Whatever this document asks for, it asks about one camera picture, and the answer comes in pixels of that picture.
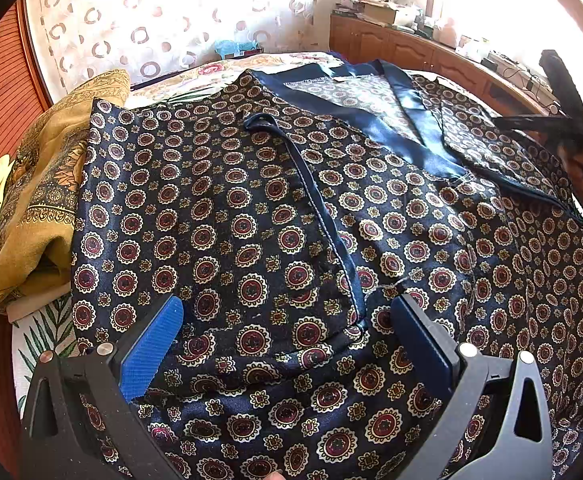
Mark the floral bed sheet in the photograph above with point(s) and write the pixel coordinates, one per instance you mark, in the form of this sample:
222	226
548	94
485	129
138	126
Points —
206	72

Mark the pink bottle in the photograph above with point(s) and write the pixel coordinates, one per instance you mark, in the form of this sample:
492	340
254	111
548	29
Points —
449	30

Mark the yellow patterned cloth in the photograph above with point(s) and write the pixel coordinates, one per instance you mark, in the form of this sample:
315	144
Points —
56	160

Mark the leaf-print blanket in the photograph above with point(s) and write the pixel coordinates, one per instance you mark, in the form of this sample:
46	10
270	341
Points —
46	330

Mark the person's right hand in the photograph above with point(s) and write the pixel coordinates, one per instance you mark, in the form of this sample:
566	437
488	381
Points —
578	165

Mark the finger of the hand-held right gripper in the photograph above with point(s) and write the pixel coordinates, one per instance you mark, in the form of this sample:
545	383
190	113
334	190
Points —
536	122
561	80

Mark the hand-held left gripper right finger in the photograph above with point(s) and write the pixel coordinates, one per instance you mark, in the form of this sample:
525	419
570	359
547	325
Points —
424	347

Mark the white circle-print curtain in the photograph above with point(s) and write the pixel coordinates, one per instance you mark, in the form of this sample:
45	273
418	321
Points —
171	10

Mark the wooden slatted wardrobe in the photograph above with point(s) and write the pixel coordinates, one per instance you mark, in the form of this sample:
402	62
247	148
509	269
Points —
1	85

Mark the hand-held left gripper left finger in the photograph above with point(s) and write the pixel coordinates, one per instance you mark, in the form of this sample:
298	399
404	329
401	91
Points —
151	345

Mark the wooden cabinet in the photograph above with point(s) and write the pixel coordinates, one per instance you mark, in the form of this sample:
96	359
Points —
371	40

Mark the navy patterned satin robe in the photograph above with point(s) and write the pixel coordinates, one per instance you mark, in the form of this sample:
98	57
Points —
271	210

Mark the bright window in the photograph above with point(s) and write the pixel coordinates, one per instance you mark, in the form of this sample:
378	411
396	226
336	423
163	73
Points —
496	0

